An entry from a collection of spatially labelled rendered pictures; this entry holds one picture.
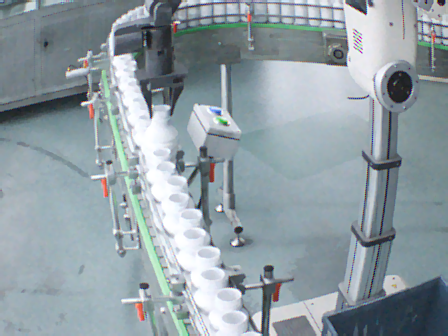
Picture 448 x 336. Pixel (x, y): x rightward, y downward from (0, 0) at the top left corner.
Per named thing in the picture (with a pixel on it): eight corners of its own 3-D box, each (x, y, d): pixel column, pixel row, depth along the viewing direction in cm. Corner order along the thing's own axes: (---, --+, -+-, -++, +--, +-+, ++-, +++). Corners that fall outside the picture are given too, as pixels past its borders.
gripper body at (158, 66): (188, 81, 135) (188, 47, 131) (137, 89, 132) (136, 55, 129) (182, 70, 140) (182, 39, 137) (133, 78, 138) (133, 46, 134)
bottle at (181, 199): (204, 279, 127) (199, 204, 120) (172, 283, 126) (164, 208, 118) (196, 262, 132) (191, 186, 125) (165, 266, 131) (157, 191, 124)
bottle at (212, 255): (235, 329, 113) (235, 257, 105) (204, 337, 111) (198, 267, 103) (220, 312, 118) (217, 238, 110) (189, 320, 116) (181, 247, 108)
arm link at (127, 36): (172, 1, 124) (165, -7, 131) (115, 10, 121) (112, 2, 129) (172, 53, 129) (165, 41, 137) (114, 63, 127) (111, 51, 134)
